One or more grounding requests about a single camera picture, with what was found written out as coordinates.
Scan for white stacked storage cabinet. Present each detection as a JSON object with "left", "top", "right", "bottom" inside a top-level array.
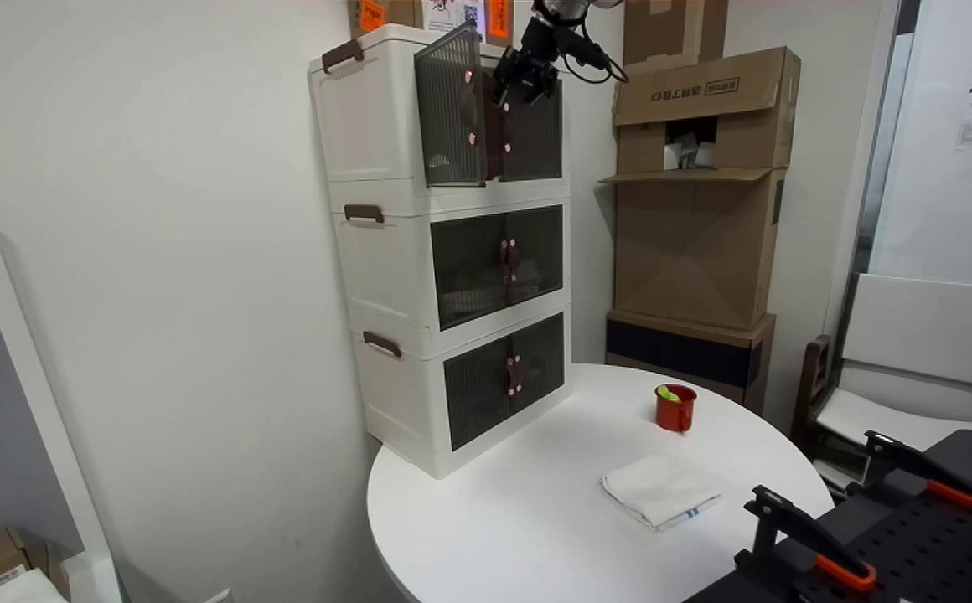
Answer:
[{"left": 308, "top": 22, "right": 571, "bottom": 476}]

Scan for black clamp near table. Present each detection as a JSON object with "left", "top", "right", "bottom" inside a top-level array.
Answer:
[{"left": 748, "top": 484, "right": 878, "bottom": 591}]

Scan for green object in cup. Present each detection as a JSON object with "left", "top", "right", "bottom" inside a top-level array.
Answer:
[{"left": 654, "top": 385, "right": 681, "bottom": 402}]

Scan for stacked cardboard boxes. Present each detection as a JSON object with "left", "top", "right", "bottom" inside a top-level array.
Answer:
[{"left": 608, "top": 0, "right": 803, "bottom": 410}]

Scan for cabinet door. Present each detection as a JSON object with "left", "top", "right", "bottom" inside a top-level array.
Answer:
[
  {"left": 492, "top": 77, "right": 565, "bottom": 179},
  {"left": 416, "top": 22, "right": 486, "bottom": 187}
]

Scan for red cup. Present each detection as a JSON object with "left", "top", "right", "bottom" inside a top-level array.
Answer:
[{"left": 658, "top": 380, "right": 697, "bottom": 432}]

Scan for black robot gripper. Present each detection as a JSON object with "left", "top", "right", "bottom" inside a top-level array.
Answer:
[{"left": 492, "top": 17, "right": 610, "bottom": 102}]

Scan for round white table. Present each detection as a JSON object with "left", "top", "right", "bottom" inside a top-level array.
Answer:
[{"left": 365, "top": 365, "right": 830, "bottom": 603}]

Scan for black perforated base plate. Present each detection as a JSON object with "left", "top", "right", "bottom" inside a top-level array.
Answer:
[{"left": 691, "top": 429, "right": 972, "bottom": 603}]

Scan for open cardboard box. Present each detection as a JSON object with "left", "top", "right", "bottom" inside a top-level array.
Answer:
[{"left": 0, "top": 524, "right": 72, "bottom": 603}]

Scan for orange handled black clamp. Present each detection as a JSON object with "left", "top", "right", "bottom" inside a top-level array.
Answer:
[{"left": 862, "top": 429, "right": 972, "bottom": 512}]

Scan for white folded cloth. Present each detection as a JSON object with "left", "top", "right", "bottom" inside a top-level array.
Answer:
[{"left": 600, "top": 455, "right": 721, "bottom": 528}]

